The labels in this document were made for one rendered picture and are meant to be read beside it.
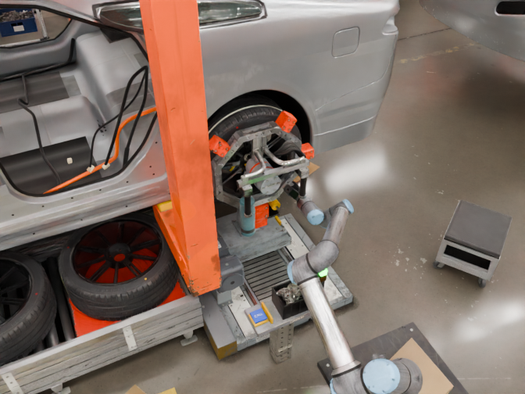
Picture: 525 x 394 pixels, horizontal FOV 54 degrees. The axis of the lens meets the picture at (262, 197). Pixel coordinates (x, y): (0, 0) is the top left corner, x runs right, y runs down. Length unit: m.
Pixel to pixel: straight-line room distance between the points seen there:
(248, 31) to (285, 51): 0.24
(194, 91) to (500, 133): 3.65
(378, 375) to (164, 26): 1.70
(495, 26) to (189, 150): 3.08
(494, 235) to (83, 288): 2.48
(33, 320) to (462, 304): 2.54
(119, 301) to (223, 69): 1.33
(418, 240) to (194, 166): 2.14
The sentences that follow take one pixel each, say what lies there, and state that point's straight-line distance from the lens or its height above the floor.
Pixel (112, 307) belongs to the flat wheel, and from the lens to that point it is 2.98.
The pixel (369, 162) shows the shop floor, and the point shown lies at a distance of 4.49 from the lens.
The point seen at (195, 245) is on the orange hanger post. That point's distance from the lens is 2.50.
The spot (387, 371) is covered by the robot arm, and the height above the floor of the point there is 0.63.
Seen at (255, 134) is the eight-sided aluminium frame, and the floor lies 1.11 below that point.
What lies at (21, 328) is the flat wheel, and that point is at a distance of 2.96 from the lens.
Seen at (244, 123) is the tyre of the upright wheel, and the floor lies 1.14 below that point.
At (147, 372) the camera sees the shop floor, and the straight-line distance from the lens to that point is 3.20.
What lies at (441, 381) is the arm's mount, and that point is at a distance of 2.67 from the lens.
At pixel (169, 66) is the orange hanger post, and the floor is 1.84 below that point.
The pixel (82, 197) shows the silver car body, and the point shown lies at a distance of 2.84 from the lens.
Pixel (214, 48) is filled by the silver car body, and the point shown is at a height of 1.60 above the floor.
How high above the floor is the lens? 2.74
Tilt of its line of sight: 42 degrees down
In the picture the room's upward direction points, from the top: straight up
